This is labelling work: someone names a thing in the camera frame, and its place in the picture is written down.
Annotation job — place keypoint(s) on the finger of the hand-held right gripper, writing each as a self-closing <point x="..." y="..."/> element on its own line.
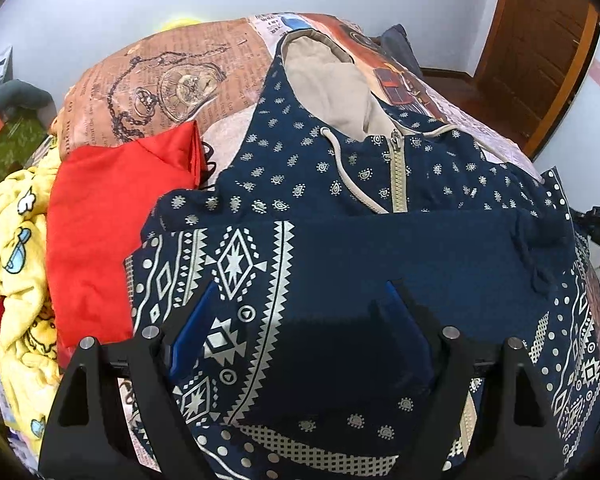
<point x="584" y="221"/>

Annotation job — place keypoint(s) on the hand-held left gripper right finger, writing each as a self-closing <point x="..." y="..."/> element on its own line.
<point x="405" y="320"/>

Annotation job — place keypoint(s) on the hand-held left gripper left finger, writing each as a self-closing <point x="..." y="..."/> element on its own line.
<point x="195" y="325"/>

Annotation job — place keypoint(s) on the navy patterned hoodie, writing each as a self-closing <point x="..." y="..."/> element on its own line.
<point x="380" y="240"/>

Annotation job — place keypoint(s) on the wooden door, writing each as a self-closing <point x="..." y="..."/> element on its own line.
<point x="535" y="35"/>

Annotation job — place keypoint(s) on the beige cloth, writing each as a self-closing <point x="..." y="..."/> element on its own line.
<point x="225" y="135"/>

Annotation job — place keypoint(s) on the yellow cartoon print garment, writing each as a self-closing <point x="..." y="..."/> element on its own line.
<point x="15" y="240"/>

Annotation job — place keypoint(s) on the newspaper print bedsheet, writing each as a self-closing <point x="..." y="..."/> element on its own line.
<point x="145" y="85"/>

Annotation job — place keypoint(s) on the dark blue pillow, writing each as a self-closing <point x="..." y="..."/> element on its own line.
<point x="402" y="47"/>

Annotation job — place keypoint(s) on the green box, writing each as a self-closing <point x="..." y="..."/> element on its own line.
<point x="12" y="147"/>

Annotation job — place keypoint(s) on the grey plush cushion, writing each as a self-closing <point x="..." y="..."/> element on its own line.
<point x="20" y="92"/>

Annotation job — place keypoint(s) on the yellow round object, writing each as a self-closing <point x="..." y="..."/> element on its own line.
<point x="180" y="23"/>

